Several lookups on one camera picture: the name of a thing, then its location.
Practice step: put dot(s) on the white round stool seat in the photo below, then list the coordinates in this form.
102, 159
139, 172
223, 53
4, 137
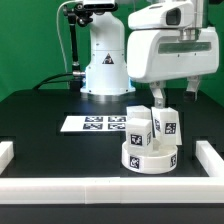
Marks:
162, 160

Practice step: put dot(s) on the white U-shaped fence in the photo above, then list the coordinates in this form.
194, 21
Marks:
208, 189

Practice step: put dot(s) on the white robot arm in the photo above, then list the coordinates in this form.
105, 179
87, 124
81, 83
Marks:
106, 44

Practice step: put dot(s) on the white marker base plate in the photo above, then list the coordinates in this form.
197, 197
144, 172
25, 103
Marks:
94, 123

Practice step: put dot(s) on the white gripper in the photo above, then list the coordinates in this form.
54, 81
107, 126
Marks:
169, 41

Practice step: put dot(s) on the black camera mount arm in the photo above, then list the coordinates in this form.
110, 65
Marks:
76, 16

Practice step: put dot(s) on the camera on mount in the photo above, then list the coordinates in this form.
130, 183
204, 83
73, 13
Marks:
99, 4

